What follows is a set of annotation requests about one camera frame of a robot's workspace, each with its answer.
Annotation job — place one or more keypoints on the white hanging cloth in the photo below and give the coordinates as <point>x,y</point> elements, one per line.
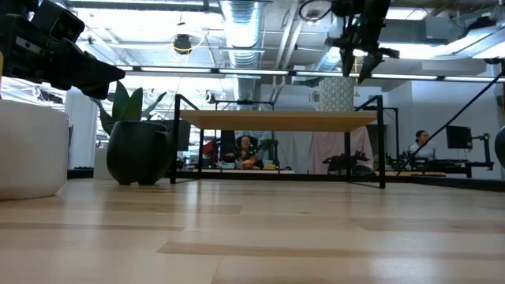
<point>294,152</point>

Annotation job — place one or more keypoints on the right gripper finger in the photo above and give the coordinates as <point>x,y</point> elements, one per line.
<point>371,63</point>
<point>348,61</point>

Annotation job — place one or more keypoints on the black metal rig frame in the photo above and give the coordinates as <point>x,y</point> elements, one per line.
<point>453,120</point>

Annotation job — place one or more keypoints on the pink hanging cloth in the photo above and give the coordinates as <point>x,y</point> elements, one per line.
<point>331,144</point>

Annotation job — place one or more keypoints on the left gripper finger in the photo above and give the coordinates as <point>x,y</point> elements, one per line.
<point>87,71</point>
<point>98,92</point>

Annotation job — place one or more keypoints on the wooden shelf riser black legs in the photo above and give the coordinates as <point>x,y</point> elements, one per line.
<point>276,120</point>

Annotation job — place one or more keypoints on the artificial plant in white pot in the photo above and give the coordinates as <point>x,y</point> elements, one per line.
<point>127,104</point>

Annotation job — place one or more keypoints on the black computer monitor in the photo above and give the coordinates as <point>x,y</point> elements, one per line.
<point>459,137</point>

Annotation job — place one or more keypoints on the black overhead camera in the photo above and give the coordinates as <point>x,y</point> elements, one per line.
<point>182,43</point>

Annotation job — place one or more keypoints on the person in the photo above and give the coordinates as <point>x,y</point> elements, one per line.
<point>244,144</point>
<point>422,138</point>

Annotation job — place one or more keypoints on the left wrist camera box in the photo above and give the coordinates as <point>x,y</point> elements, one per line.
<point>63,23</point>

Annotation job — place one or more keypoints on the black background workbench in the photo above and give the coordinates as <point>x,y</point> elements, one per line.
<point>446,163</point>

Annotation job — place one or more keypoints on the white patterned mug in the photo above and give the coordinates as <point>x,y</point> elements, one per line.
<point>335,94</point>

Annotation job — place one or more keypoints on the small green background plant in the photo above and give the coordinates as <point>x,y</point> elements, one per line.
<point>268,145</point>

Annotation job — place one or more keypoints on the background black robot arm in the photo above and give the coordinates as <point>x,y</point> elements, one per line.
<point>343,161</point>

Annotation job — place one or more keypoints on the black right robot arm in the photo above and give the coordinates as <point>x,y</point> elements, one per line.
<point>363,6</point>

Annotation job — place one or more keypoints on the white mug pink inside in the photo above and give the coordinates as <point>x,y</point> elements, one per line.
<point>31,150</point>

